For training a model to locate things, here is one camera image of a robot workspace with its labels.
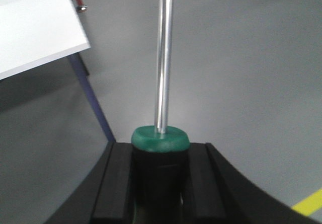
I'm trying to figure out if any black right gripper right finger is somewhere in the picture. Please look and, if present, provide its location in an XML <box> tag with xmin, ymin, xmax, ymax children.
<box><xmin>185</xmin><ymin>143</ymin><xmax>316</xmax><ymax>223</ymax></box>

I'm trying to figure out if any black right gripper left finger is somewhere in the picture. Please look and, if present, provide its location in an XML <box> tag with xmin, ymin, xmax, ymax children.
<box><xmin>47</xmin><ymin>143</ymin><xmax>133</xmax><ymax>223</ymax></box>

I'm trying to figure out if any green black handled screwdriver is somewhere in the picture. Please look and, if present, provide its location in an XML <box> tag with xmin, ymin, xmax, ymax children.
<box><xmin>131</xmin><ymin>0</ymin><xmax>190</xmax><ymax>223</ymax></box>

